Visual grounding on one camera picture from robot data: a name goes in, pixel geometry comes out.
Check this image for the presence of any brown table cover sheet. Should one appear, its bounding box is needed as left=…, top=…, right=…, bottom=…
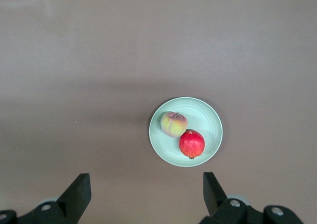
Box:
left=0, top=0, right=317, bottom=224

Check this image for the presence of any pale green round plate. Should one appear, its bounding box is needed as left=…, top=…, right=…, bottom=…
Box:
left=149, top=97, right=223, bottom=168

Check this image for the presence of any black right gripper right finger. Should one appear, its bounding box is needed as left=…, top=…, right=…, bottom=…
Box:
left=200, top=171, right=304, bottom=224

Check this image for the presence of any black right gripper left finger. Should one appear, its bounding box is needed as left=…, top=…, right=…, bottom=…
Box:
left=0, top=173, right=92, bottom=224

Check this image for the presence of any red pomegranate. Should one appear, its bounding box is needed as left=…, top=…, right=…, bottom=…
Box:
left=178, top=129, right=206, bottom=160

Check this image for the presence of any yellow pink peach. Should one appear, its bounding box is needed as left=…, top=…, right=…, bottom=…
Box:
left=160, top=111, right=188, bottom=138

